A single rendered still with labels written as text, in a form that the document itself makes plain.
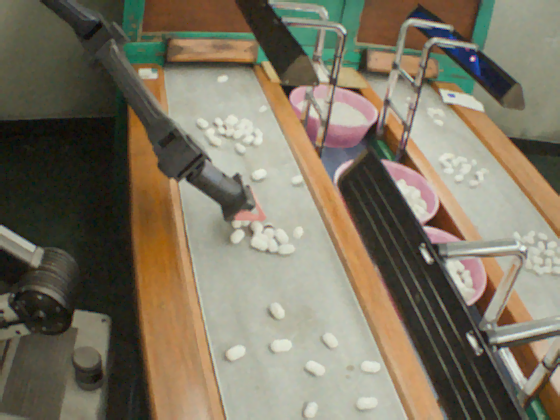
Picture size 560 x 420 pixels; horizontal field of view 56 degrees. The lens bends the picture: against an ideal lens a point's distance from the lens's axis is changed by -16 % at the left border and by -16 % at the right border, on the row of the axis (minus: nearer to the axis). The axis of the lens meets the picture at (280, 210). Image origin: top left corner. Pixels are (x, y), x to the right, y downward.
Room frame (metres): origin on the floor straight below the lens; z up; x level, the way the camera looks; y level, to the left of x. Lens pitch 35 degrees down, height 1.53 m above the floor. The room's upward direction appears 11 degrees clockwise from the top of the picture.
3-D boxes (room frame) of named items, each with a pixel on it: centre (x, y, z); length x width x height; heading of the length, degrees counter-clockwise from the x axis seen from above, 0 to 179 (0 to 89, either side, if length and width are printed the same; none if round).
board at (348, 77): (1.88, -0.03, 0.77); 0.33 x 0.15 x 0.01; 109
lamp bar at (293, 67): (1.42, 0.11, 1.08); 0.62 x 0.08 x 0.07; 19
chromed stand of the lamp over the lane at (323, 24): (1.44, 0.03, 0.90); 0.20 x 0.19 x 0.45; 19
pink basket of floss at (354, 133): (1.68, -0.10, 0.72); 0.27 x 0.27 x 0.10
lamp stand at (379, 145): (1.58, -0.35, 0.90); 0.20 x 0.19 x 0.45; 19
